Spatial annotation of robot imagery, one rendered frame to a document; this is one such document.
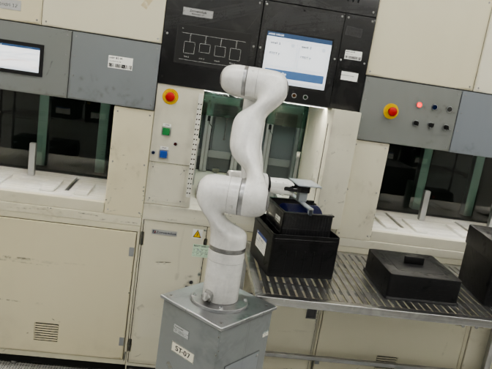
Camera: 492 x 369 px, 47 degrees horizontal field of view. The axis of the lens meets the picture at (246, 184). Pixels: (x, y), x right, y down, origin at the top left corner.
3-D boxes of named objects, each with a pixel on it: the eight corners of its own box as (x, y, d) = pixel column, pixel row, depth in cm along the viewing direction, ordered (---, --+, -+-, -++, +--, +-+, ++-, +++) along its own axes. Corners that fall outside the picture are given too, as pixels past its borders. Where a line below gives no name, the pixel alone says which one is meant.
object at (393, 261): (384, 299, 212) (392, 266, 209) (362, 269, 241) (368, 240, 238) (458, 307, 216) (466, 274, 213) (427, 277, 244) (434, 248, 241)
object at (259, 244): (248, 250, 242) (255, 212, 239) (309, 254, 250) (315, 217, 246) (266, 277, 216) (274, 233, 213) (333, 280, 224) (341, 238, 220)
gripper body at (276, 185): (259, 189, 227) (285, 192, 230) (266, 196, 218) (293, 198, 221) (262, 171, 226) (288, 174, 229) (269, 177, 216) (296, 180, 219)
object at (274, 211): (259, 245, 241) (271, 173, 234) (304, 248, 246) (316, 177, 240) (276, 266, 218) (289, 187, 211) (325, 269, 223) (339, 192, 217)
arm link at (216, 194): (243, 257, 179) (255, 184, 174) (186, 247, 180) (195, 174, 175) (247, 245, 191) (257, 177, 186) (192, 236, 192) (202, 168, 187)
